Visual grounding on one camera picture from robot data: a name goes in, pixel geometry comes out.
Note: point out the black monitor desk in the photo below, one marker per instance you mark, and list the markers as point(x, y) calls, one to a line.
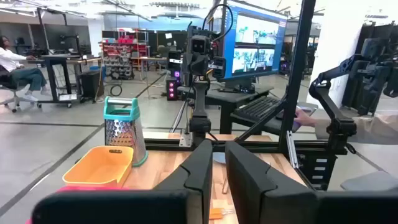
point(230, 98)

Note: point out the office chair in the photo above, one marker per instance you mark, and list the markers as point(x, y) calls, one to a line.
point(9, 84)

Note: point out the computer tower pink lights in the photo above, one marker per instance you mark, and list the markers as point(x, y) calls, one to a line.
point(172, 90)

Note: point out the black diagonal frame brace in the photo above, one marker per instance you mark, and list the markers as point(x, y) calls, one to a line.
point(258, 124)

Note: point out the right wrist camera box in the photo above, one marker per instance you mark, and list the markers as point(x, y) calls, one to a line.
point(200, 45)

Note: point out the orange plastic bin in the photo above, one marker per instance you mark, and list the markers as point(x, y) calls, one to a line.
point(99, 168)

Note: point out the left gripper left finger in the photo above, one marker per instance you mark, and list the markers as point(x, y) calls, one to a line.
point(124, 205)

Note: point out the person's hand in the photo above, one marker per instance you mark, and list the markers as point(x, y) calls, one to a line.
point(306, 119)

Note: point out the wooden top desk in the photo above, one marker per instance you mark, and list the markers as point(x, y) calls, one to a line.
point(59, 62)

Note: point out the large monitor blue screen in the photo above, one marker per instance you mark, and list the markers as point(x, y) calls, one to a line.
point(255, 46)

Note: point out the person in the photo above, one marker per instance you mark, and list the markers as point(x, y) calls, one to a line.
point(12, 62)

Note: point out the black slotted frame leg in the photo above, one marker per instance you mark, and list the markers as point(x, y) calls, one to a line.
point(314, 174)

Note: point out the person's forearm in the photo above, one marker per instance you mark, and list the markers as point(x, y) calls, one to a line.
point(357, 127)

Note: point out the shelf with red bins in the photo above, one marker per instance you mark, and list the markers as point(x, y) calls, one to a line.
point(119, 59)

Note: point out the black articulated mount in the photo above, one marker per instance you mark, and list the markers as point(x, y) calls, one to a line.
point(326, 99)

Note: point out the black keyboard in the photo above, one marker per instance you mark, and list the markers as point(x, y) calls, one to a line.
point(258, 109)

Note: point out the black frame post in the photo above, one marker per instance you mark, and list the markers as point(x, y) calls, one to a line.
point(297, 77)

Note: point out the black box under desk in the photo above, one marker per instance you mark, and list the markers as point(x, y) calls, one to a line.
point(91, 84)

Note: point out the black frame rail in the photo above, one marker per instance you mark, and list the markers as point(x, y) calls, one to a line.
point(168, 144)

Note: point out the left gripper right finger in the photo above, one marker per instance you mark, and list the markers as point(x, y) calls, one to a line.
point(280, 205)

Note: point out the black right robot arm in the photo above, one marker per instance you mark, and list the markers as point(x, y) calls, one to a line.
point(200, 99)

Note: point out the blue silicone spatula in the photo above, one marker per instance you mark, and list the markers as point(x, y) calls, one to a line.
point(219, 158)

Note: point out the silver metal bracket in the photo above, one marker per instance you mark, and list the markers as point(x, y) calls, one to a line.
point(185, 140)

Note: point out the silver metal strip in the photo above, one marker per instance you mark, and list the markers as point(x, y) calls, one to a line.
point(292, 152)

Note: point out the black keyboard tray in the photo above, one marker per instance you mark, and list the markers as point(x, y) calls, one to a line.
point(270, 126)

